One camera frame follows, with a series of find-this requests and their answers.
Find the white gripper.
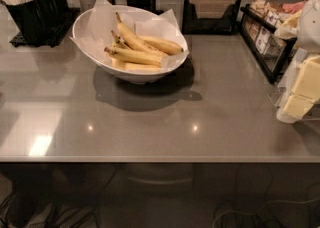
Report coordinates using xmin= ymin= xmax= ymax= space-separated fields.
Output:
xmin=276 ymin=48 xmax=320 ymax=123

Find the long yellow banana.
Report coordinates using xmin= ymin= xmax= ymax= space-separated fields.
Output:
xmin=115 ymin=12 xmax=167 ymax=57

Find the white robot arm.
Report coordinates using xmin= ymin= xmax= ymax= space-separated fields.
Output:
xmin=275 ymin=0 xmax=320 ymax=123

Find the right short yellow banana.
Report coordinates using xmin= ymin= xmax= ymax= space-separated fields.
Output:
xmin=142 ymin=36 xmax=183 ymax=56

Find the front yellow banana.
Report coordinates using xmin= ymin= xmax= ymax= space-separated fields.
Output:
xmin=104 ymin=47 xmax=162 ymax=67

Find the bottom yellow banana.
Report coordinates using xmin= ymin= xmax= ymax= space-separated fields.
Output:
xmin=112 ymin=58 xmax=160 ymax=72

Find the small hidden yellow banana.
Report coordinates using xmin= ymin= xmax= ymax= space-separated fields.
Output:
xmin=111 ymin=31 xmax=129 ymax=49

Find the white ceramic bowl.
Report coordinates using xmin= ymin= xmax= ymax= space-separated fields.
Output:
xmin=71 ymin=4 xmax=190 ymax=85

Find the black napkin dispenser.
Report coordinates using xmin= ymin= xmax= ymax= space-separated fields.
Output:
xmin=182 ymin=0 xmax=241 ymax=35

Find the black cutlery holder bin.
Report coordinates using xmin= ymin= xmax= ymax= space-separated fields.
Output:
xmin=2 ymin=0 xmax=57 ymax=46

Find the black rubber mat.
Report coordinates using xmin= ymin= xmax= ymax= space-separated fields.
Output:
xmin=10 ymin=8 xmax=80 ymax=47

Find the black wire condiment rack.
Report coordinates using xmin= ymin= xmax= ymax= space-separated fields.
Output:
xmin=238 ymin=0 xmax=297 ymax=84

